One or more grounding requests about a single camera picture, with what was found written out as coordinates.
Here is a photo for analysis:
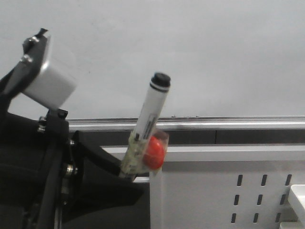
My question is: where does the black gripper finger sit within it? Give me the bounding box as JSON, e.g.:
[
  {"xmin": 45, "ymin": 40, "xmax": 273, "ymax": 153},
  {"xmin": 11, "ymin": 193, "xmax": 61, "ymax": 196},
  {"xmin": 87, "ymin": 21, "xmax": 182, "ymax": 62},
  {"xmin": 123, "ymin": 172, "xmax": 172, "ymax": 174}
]
[{"xmin": 62, "ymin": 159, "xmax": 144, "ymax": 223}]

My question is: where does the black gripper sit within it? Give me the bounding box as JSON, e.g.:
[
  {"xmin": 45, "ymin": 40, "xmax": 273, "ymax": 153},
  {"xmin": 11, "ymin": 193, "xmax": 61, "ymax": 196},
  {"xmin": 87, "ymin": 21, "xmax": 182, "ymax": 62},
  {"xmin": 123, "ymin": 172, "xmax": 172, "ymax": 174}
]
[{"xmin": 0, "ymin": 109, "xmax": 121, "ymax": 229}]

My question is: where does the white marker with black end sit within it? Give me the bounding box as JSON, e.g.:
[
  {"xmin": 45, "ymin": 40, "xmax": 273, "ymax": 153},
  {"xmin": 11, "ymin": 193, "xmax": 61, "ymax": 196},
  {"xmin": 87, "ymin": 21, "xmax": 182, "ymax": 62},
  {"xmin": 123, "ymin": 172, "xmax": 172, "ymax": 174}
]
[{"xmin": 119, "ymin": 72, "xmax": 171, "ymax": 180}]

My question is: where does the red magnet taped to marker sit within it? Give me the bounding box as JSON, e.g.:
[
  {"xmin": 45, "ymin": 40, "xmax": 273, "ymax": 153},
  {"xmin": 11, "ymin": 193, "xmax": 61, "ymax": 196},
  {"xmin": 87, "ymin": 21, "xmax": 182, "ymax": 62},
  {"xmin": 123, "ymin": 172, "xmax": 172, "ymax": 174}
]
[{"xmin": 142, "ymin": 136, "xmax": 165, "ymax": 170}]

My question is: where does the grey perforated stand panel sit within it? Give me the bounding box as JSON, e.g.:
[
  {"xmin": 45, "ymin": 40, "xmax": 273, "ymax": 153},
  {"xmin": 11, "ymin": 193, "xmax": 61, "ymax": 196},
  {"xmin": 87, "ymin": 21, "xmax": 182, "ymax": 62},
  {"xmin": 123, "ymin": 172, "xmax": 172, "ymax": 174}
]
[{"xmin": 100, "ymin": 143, "xmax": 305, "ymax": 229}]

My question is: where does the white plastic marker tray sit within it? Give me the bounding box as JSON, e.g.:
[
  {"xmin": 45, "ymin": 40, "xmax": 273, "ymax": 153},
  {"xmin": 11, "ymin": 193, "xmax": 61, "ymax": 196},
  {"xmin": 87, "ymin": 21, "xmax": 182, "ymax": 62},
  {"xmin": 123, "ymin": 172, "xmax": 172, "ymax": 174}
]
[{"xmin": 279, "ymin": 185, "xmax": 305, "ymax": 229}]

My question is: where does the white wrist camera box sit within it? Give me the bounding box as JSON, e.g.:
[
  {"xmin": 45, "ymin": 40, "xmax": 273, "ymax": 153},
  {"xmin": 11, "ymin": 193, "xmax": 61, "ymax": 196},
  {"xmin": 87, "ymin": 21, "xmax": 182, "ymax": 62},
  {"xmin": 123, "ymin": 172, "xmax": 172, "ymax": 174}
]
[{"xmin": 22, "ymin": 35, "xmax": 77, "ymax": 109}]

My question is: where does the white whiteboard with aluminium frame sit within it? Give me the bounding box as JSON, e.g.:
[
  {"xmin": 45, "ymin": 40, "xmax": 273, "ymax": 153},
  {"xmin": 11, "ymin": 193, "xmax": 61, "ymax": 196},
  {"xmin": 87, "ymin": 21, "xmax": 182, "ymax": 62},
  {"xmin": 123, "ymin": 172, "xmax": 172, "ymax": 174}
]
[{"xmin": 0, "ymin": 0, "xmax": 305, "ymax": 128}]

